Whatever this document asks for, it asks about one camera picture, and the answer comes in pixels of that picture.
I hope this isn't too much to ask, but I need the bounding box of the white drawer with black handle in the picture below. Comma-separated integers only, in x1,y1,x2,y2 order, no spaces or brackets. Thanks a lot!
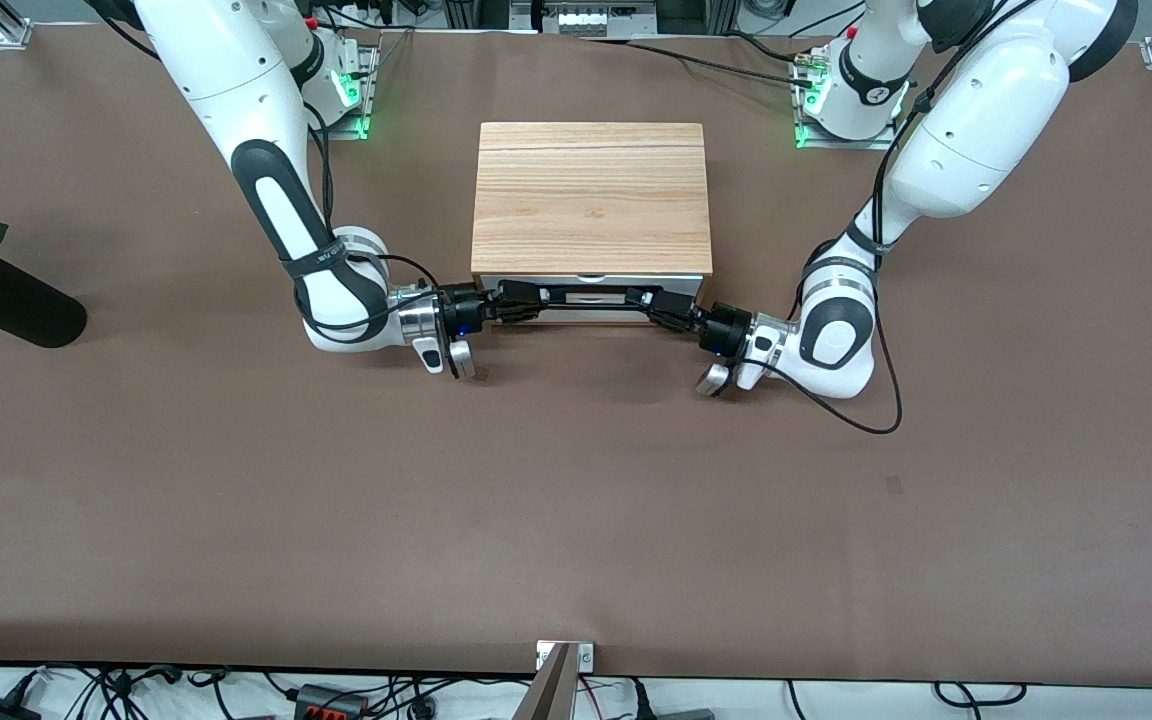
481,273,705,309

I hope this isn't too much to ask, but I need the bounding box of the light wooden drawer cabinet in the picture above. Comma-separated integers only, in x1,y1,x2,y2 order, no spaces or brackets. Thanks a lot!
470,122,715,325

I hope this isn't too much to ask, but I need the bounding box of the grey terminal block device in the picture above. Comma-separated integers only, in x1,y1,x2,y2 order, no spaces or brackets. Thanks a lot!
534,0,629,37

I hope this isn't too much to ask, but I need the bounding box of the black box with orange connectors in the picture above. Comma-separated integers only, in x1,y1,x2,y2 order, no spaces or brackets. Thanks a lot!
293,683,370,720

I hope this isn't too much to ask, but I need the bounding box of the black vase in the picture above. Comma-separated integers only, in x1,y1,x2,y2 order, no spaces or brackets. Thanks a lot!
0,255,88,350

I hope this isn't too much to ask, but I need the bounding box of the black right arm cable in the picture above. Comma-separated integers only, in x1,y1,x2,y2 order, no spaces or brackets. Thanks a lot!
291,100,443,333

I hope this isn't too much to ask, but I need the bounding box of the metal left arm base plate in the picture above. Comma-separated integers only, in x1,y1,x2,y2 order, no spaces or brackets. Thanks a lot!
793,50,903,152

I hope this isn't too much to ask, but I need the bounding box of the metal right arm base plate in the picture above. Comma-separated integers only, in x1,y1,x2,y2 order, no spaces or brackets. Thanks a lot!
321,44,379,142

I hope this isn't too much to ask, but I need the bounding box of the black cable across table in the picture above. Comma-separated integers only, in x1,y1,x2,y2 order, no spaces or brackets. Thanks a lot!
581,33,817,87

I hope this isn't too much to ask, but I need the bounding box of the thin grey cable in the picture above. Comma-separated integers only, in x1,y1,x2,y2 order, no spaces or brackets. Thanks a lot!
372,24,415,101

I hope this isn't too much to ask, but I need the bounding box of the silver camera mount bracket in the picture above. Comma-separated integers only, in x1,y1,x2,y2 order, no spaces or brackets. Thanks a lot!
536,640,596,673

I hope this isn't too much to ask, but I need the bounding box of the brown camera mount bar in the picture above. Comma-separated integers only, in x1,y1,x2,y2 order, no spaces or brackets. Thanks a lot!
511,643,578,720

